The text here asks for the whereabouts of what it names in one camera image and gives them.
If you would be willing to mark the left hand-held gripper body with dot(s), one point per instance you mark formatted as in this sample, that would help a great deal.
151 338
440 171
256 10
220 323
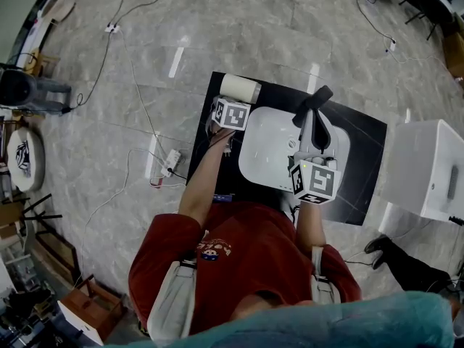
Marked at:
233 114

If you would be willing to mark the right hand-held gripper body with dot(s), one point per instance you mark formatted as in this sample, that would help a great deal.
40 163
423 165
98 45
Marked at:
317 181

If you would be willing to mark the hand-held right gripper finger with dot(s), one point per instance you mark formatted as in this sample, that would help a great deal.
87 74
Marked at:
306 140
334 143

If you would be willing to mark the person's right forearm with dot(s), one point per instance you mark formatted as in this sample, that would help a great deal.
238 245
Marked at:
310 227

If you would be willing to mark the person's left forearm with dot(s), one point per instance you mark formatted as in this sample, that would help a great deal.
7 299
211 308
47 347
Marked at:
203 183

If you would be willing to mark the black faucet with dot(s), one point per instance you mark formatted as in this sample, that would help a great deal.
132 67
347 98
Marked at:
319 94

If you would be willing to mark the white power strip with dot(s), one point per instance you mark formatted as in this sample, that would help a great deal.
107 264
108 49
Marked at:
172 161
112 28

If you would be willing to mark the white boxy appliance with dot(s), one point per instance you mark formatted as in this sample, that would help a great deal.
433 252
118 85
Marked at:
417 165

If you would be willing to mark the person's red shirt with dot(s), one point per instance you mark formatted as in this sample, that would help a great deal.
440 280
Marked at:
253 259

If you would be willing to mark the cardboard box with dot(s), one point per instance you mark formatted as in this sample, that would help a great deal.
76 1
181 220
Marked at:
455 54

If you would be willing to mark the round white floor cushion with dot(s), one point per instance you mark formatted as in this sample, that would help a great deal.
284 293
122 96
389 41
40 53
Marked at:
27 158

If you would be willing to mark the low wooden table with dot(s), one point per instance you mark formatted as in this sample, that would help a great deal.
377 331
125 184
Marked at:
58 252

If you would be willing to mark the grey chair with black legs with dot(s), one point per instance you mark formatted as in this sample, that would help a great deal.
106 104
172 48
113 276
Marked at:
32 214

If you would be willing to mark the brown wooden stool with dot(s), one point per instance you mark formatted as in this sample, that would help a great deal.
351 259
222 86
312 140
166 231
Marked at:
94 303

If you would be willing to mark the flat white box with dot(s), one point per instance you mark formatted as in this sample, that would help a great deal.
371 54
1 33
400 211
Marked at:
81 323

